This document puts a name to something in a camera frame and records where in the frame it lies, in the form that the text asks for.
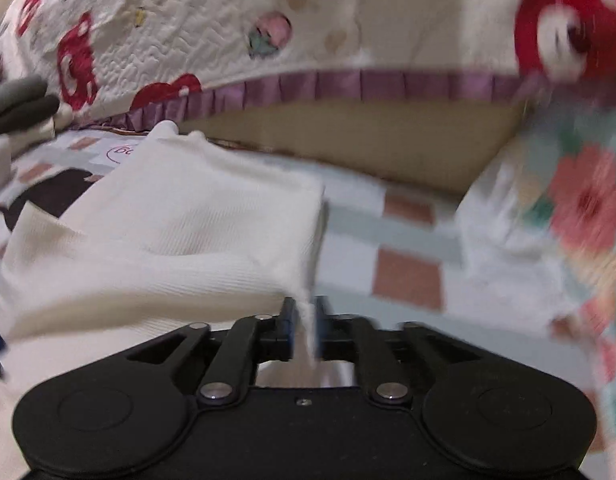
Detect colourful floral quilt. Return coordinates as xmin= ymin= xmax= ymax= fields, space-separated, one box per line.
xmin=457 ymin=103 xmax=616 ymax=479

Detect white quilt with red bears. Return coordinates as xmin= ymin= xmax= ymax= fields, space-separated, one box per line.
xmin=0 ymin=0 xmax=616 ymax=130

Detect beige wooden headboard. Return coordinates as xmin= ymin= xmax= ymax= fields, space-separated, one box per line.
xmin=180 ymin=100 xmax=524 ymax=194

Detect white knit sweater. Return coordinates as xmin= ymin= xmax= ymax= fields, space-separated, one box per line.
xmin=0 ymin=122 xmax=324 ymax=479

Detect grey rolled socks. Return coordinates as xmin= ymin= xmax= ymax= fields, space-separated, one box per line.
xmin=0 ymin=75 xmax=61 ymax=136

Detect checkered bed sheet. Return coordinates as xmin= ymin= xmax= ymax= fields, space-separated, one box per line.
xmin=0 ymin=127 xmax=609 ymax=411

